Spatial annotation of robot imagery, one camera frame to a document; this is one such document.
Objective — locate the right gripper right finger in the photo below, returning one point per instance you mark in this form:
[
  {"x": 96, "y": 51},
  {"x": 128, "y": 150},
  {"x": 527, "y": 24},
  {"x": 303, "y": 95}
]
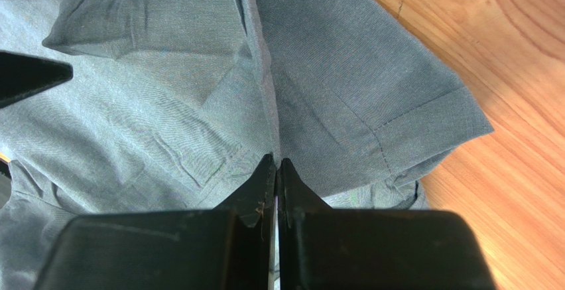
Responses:
[{"x": 327, "y": 248}]

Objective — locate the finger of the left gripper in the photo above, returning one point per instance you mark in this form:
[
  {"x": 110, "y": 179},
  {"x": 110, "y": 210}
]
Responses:
[{"x": 24, "y": 76}]

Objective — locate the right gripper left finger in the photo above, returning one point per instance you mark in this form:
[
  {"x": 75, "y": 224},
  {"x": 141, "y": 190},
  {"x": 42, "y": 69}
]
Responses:
[{"x": 230, "y": 246}]

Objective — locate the grey long sleeve shirt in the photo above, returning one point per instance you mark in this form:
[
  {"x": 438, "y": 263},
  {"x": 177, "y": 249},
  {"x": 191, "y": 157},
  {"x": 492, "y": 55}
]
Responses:
[{"x": 173, "y": 103}]

